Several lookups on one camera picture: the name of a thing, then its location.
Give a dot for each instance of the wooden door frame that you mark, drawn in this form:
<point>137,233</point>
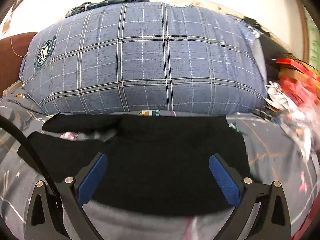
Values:
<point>303,30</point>

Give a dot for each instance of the brown headboard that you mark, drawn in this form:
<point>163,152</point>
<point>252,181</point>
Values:
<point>10,62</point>

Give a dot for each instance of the grey printed bedsheet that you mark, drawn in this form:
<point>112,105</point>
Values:
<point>270,150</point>

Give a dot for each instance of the dark cloth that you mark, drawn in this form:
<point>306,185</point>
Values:
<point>272,52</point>

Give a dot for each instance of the blue plaid pillow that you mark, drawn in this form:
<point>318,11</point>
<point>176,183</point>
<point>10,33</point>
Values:
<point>150,55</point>

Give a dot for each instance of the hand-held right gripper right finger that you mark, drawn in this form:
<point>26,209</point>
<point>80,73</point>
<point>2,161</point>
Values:
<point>225,180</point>

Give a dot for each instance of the red packaging pile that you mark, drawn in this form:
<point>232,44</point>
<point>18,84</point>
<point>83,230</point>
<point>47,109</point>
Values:
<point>297,85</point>

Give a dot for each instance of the cream patterned blanket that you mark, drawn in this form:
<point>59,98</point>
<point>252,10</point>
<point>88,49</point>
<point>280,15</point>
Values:
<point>200,2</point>

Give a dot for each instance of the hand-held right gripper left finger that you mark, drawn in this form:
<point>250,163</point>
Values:
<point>91,180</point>

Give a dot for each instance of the black pants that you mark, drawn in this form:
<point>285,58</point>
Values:
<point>160,160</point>

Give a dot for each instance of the dark folded clothes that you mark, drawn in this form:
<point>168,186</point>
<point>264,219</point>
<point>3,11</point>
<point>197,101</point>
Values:
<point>100,3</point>

